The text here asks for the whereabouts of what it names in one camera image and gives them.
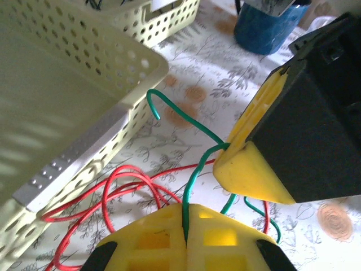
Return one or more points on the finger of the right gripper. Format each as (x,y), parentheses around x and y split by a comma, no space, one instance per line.
(296,141)
(253,110)

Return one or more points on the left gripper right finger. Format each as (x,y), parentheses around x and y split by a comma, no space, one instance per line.
(225,248)

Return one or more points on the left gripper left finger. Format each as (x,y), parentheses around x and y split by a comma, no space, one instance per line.
(152,245)

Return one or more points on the blue mug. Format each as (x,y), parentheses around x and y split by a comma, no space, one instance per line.
(262,34)

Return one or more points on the deep pale yellow basket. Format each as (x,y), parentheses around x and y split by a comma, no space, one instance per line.
(169,25)

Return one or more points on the shallow pale yellow basket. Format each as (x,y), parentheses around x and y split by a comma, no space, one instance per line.
(56,98)

